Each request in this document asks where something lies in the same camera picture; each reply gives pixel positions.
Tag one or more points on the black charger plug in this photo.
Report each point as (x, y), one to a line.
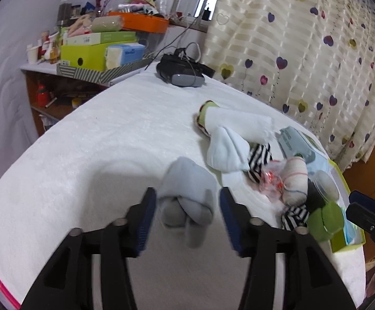
(207, 12)

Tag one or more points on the heart print curtain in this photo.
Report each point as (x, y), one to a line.
(303, 55)

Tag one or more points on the white tray with green edge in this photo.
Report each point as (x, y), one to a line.
(339, 244)

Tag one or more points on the orange box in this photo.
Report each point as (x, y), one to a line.
(142, 23)

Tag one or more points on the pale blue white sock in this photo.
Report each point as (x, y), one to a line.
(227, 151)

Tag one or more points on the clear jar with dark lid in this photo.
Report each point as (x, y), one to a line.
(326, 185)

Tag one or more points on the glass jar with dark lid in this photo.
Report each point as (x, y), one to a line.
(65, 9)

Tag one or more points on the beige fabric roll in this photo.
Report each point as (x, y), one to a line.
(107, 24)

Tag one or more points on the blue tissue pack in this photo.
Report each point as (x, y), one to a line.
(124, 55)

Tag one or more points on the green rolled sock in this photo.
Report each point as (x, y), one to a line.
(326, 221)

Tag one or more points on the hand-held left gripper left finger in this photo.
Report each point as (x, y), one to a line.
(144, 222)

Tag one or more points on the green and white flat box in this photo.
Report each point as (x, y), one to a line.
(100, 38)

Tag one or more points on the light grey sock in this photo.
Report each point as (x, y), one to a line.
(187, 197)

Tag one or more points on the white paper cup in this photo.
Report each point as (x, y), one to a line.
(32, 54)

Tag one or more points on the red and white figure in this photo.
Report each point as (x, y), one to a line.
(45, 43)

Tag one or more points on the striped cardboard tray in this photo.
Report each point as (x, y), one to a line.
(87, 75)

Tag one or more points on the red bottle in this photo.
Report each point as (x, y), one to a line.
(42, 96)

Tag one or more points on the wooden shelf unit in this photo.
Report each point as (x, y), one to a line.
(34, 116)

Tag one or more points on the pink plush cloth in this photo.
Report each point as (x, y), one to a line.
(81, 25)

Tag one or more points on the grey black headset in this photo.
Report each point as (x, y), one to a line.
(181, 71)

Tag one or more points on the pink patterned sock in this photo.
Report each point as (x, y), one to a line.
(271, 179)

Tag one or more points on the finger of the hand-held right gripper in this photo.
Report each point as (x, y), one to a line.
(363, 216)
(364, 198)

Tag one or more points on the light blue cloth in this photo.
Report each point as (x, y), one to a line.
(352, 229)

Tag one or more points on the pile of colourful packets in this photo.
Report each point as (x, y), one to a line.
(142, 5)

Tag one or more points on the lime green box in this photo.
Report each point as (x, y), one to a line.
(81, 56)

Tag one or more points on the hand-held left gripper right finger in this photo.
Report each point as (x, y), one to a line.
(231, 222)

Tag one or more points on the cream sock with red stripes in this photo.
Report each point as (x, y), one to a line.
(295, 177)

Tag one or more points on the amber bottle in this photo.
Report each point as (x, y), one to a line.
(54, 53)

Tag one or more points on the green and white sock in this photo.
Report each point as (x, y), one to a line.
(239, 121)

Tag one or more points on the pale blue wipes pack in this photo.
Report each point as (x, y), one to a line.
(295, 143)

